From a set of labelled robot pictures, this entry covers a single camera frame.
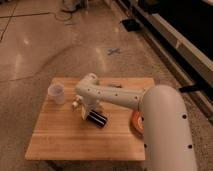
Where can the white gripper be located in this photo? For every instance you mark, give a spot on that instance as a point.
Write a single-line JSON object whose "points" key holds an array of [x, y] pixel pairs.
{"points": [[89, 105]]}

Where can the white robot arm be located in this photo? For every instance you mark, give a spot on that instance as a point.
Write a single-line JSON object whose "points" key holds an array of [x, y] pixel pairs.
{"points": [[167, 135]]}

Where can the translucent white cup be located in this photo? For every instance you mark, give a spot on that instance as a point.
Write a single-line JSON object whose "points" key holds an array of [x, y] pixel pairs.
{"points": [[56, 92]]}

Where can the orange ceramic bowl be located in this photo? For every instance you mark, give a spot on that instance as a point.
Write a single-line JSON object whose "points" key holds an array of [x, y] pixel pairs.
{"points": [[136, 121]]}

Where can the white small bottle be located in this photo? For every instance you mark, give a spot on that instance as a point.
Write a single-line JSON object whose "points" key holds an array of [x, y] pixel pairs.
{"points": [[78, 100]]}

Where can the wooden table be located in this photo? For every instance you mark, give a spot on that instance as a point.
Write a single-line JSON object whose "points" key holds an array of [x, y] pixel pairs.
{"points": [[61, 134]]}

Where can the black floor box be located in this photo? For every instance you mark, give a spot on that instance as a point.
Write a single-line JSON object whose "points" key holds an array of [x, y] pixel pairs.
{"points": [[131, 25]]}

